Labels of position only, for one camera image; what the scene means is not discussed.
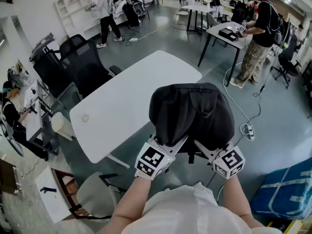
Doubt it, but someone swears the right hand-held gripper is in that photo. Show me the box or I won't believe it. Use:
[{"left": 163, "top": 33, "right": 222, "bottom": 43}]
[{"left": 194, "top": 140, "right": 246, "bottom": 179}]

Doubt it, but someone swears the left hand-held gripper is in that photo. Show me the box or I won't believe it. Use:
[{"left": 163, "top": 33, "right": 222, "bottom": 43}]
[{"left": 134, "top": 132, "right": 189, "bottom": 181}]

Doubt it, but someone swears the black backpack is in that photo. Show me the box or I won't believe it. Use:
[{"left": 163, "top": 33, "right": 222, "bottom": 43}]
[{"left": 149, "top": 82, "right": 235, "bottom": 164}]

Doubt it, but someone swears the person's left forearm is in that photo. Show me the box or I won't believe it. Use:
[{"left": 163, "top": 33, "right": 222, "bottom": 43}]
[{"left": 97, "top": 175, "right": 152, "bottom": 234}]

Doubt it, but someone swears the person's right forearm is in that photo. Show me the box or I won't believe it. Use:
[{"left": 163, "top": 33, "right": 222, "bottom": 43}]
[{"left": 223, "top": 174, "right": 265, "bottom": 229}]

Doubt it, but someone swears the white floor power strip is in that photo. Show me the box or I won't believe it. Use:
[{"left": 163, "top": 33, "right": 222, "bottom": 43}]
[{"left": 245, "top": 124, "right": 255, "bottom": 141}]

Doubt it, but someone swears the person's white shirt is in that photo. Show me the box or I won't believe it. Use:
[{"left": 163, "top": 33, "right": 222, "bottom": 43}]
[{"left": 120, "top": 181, "right": 283, "bottom": 234}]

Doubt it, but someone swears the cream round stool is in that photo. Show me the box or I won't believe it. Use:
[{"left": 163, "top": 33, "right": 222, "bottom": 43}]
[{"left": 51, "top": 112, "right": 75, "bottom": 141}]

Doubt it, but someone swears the large black office chair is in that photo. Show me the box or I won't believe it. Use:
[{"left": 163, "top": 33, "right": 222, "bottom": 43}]
[{"left": 59, "top": 34, "right": 122, "bottom": 99}]

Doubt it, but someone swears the white table with black legs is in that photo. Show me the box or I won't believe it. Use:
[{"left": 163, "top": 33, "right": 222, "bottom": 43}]
[
  {"left": 197, "top": 21, "right": 252, "bottom": 87},
  {"left": 181, "top": 4, "right": 217, "bottom": 35}
]

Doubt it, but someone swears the black swivel chair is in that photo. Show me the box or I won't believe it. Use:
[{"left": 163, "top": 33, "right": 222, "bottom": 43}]
[{"left": 272, "top": 34, "right": 302, "bottom": 89}]

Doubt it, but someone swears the black box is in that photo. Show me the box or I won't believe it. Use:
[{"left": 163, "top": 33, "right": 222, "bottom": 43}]
[{"left": 218, "top": 28, "right": 238, "bottom": 42}]

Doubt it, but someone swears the white cabinet with wooden drawer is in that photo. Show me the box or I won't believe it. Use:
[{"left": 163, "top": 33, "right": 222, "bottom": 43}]
[{"left": 35, "top": 166, "right": 81, "bottom": 224}]

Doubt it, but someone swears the black mesh office chair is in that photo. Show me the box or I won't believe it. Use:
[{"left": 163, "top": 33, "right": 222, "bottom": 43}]
[{"left": 33, "top": 50, "right": 76, "bottom": 99}]

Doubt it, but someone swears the brown wooden cabinet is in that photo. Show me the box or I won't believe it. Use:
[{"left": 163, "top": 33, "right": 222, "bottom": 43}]
[{"left": 0, "top": 158, "right": 22, "bottom": 196}]

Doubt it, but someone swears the white shelf unit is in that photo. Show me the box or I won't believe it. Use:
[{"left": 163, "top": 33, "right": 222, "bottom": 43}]
[{"left": 54, "top": 0, "right": 103, "bottom": 38}]

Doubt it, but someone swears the white floor cable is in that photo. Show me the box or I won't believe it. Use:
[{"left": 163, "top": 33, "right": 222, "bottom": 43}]
[{"left": 222, "top": 61, "right": 256, "bottom": 141}]

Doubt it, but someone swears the blue strapped bag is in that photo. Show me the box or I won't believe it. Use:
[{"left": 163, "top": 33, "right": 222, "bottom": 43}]
[{"left": 250, "top": 157, "right": 312, "bottom": 221}]

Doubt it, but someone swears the grey chair with black frame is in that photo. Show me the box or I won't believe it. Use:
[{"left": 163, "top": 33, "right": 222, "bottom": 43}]
[{"left": 69, "top": 171, "right": 129, "bottom": 220}]

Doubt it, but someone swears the white desk with black frame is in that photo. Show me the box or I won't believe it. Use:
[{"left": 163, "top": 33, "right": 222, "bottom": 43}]
[{"left": 24, "top": 79, "right": 60, "bottom": 156}]

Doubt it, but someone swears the grey folded frame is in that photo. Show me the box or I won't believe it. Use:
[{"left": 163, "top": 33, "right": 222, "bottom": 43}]
[{"left": 29, "top": 32, "right": 57, "bottom": 62}]

